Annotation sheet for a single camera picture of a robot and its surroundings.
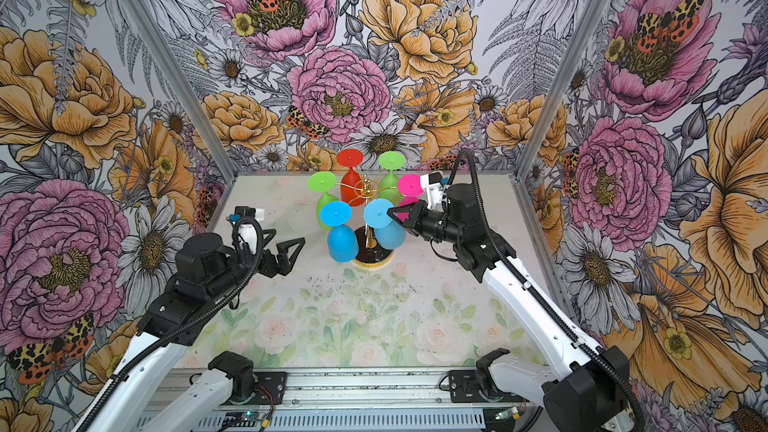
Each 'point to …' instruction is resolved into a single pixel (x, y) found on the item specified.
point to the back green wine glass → (388, 190)
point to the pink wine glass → (410, 190)
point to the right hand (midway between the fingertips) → (388, 221)
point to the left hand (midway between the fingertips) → (289, 246)
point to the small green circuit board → (250, 415)
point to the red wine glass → (351, 190)
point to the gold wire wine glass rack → (370, 254)
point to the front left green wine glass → (322, 182)
